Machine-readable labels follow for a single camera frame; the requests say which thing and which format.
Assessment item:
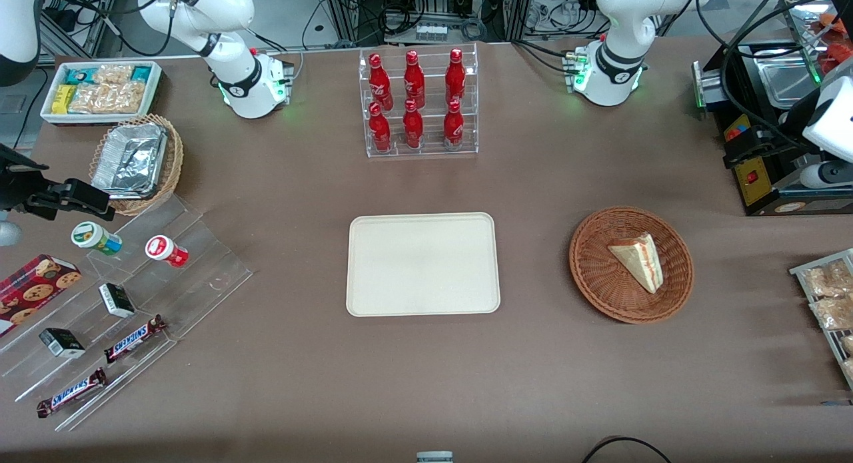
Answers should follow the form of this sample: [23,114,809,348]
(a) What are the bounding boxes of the large clear cracker bag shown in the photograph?
[68,82,147,115]

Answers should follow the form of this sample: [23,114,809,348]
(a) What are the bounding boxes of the light wicker basket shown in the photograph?
[89,114,184,217]

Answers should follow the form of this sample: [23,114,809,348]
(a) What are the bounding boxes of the black food warmer machine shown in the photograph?
[692,0,853,217]

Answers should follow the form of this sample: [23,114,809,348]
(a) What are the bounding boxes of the brown table cloth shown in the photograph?
[0,37,853,463]

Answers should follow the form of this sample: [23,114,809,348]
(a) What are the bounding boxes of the beige rectangular tray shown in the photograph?
[346,212,501,317]

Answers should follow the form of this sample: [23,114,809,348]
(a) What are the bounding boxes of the round brown wicker basket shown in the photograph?
[568,206,695,325]

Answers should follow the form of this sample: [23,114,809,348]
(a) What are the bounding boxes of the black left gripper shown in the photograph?
[722,109,811,171]

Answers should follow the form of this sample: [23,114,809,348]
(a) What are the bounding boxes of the small black carton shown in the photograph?
[99,283,136,318]
[39,328,86,358]

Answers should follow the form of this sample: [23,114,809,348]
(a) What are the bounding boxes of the aluminium foil tray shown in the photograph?
[91,123,168,199]

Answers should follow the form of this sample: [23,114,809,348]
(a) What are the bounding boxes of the red orange food pieces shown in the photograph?
[816,10,853,77]

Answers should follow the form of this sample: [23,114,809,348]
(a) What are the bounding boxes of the red cookie box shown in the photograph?
[0,254,82,337]

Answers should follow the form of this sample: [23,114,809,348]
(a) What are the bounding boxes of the green lid yogurt cup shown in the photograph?
[71,221,123,256]

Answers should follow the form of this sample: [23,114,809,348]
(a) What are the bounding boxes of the red cola bottle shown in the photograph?
[445,48,467,107]
[369,102,393,153]
[403,50,426,111]
[368,53,394,112]
[402,99,425,149]
[443,99,465,149]

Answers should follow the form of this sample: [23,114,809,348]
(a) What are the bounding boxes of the snickers chocolate bar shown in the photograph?
[103,314,167,364]
[37,368,108,418]

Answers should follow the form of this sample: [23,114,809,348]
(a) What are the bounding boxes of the white plastic snack bin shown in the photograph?
[40,61,163,126]

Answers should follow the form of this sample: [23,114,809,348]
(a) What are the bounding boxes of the black floor cable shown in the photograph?
[582,436,674,463]

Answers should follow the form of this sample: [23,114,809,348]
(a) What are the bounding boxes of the clear acrylic stepped stand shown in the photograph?
[0,194,254,432]

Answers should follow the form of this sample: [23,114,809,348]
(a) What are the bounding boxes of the clear acrylic bottle rack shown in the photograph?
[359,42,479,159]

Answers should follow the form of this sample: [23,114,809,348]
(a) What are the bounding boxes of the red lid yogurt cup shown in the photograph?
[145,235,189,268]

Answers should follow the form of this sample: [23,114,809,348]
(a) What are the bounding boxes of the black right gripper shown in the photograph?
[0,143,116,223]

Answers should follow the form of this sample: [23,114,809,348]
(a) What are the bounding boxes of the steel warmer pan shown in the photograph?
[758,62,822,109]

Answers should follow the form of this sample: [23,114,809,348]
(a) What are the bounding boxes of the grey wire rack tray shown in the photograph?
[789,248,853,390]

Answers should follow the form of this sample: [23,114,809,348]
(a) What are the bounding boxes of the triangular sandwich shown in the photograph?
[607,232,664,295]

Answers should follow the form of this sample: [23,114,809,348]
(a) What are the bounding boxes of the small clear cracker bag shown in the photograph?
[92,64,135,86]

